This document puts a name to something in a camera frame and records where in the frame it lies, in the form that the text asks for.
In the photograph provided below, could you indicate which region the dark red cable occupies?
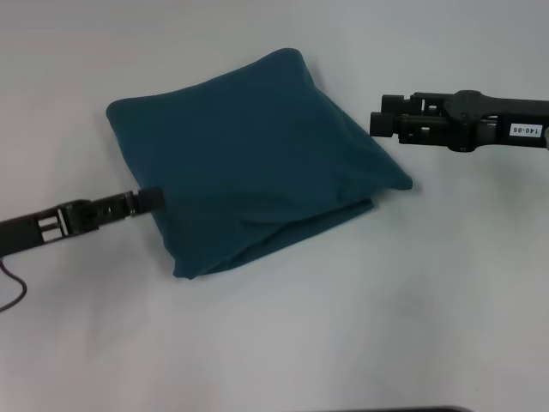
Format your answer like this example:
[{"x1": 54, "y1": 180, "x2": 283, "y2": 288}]
[{"x1": 0, "y1": 256, "x2": 28, "y2": 313}]

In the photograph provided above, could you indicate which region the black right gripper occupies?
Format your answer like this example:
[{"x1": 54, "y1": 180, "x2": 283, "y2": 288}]
[{"x1": 369, "y1": 88, "x2": 549, "y2": 155}]

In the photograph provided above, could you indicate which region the teal t-shirt with cream print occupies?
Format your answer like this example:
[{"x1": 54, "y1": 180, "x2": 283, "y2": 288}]
[{"x1": 106, "y1": 47, "x2": 415, "y2": 281}]

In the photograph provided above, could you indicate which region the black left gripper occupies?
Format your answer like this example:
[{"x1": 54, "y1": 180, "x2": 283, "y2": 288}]
[{"x1": 0, "y1": 185, "x2": 166, "y2": 258}]

